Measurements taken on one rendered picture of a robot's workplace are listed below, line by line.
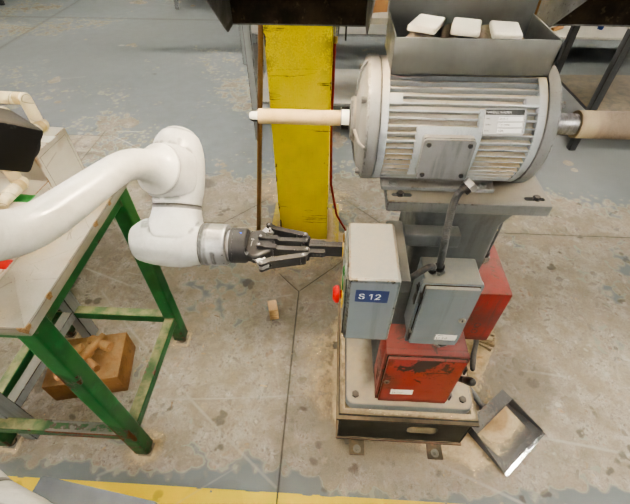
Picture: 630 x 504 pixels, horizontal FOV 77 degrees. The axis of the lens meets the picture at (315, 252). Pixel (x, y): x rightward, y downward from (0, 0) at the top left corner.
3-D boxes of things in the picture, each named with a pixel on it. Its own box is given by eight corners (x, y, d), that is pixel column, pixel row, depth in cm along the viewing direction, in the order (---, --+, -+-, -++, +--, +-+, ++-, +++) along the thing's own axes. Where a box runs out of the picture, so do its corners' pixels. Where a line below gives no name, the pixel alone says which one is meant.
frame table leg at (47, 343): (155, 442, 158) (44, 312, 93) (151, 457, 154) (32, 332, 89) (142, 442, 158) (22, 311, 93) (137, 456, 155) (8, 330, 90)
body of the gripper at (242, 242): (237, 243, 90) (277, 245, 90) (229, 271, 84) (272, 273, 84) (232, 218, 85) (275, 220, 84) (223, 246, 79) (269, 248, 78)
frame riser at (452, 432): (439, 327, 196) (452, 296, 178) (465, 461, 153) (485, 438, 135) (336, 322, 197) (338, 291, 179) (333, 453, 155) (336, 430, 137)
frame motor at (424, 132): (503, 145, 103) (544, 38, 84) (538, 213, 84) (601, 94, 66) (346, 141, 104) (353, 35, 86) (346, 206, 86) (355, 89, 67)
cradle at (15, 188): (34, 183, 107) (28, 174, 105) (7, 211, 99) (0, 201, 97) (22, 183, 107) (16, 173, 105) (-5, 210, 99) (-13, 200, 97)
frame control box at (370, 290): (432, 284, 104) (458, 208, 85) (446, 358, 89) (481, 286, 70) (339, 280, 105) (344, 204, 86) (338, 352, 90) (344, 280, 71)
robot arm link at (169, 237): (194, 269, 79) (196, 204, 79) (119, 266, 80) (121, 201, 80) (210, 267, 90) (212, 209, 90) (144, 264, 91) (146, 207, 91)
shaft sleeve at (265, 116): (340, 119, 88) (340, 107, 86) (340, 128, 87) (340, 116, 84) (260, 117, 89) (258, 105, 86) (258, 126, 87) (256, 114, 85)
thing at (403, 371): (441, 372, 146) (469, 315, 119) (447, 406, 137) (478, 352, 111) (373, 369, 147) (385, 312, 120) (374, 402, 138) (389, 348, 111)
